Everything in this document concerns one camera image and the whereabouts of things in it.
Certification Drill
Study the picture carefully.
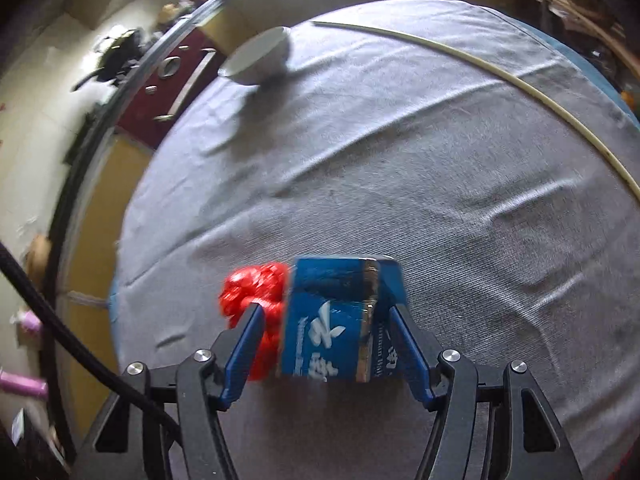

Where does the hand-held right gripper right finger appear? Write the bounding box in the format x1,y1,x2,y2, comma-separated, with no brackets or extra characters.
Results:
387,305,583,480

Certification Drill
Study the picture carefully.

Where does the wooden shelf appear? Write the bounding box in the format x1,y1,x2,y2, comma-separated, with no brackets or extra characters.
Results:
505,0,640,82

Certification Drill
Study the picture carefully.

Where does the long beige stick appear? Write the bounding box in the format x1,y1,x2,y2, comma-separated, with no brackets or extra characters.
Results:
311,20,640,202

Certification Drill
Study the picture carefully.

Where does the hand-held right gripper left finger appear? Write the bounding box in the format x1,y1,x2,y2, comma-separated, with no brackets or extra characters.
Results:
75,304,267,480

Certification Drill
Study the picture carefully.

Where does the blue carton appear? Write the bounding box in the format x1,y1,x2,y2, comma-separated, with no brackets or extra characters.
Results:
276,256,408,384

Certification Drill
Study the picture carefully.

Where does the pink bottle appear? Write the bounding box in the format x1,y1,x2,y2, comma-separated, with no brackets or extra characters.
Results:
0,370,49,399

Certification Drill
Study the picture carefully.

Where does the small pink item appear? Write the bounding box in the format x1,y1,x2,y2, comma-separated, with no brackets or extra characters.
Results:
17,310,44,334

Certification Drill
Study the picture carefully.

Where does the dark red cabinet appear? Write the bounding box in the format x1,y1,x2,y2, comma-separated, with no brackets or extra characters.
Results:
116,27,229,151

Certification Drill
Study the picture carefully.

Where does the white bowl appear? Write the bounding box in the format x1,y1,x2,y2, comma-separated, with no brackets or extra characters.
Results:
217,26,292,86

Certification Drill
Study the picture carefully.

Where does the black bag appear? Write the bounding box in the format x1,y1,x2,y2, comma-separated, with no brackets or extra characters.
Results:
72,30,151,92

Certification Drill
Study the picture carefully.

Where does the red plastic bag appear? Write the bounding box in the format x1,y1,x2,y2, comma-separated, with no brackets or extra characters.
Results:
218,262,291,382

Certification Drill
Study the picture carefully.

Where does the black cable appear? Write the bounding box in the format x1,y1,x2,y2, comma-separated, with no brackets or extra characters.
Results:
0,240,183,447

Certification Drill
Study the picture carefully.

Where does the grey tablecloth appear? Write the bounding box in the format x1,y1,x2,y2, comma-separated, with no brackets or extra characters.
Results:
112,0,640,480

